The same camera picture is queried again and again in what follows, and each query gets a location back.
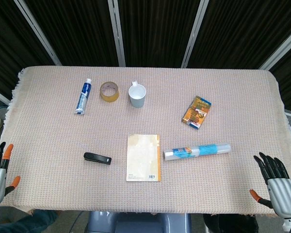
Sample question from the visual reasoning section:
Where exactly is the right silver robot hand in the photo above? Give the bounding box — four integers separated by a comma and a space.
249, 152, 291, 218

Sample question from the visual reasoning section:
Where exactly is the black stapler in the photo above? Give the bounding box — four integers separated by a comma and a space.
83, 152, 112, 166

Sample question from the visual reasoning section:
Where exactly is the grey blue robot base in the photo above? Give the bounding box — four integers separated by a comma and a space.
84, 210, 192, 233

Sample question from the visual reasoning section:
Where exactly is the clear plastic bag roll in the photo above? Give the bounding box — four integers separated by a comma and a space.
163, 142, 232, 161

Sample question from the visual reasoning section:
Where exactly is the orange snack packet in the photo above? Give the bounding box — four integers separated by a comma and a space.
181, 95, 212, 131

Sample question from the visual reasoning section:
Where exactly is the blue white toothpaste tube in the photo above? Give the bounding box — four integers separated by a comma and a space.
74, 78, 93, 116

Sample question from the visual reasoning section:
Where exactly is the beige notebook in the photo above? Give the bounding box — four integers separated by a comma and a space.
126, 133, 162, 182

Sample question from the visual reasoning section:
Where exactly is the brown packing tape roll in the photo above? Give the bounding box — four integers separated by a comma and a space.
99, 81, 120, 102

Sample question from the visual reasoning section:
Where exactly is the pink woven tablecloth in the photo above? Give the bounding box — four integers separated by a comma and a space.
0, 66, 291, 216

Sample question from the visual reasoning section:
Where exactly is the white mug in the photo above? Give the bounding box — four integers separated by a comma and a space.
128, 80, 146, 109

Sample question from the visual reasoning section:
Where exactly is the black folding screen partition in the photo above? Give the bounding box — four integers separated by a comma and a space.
0, 0, 291, 114

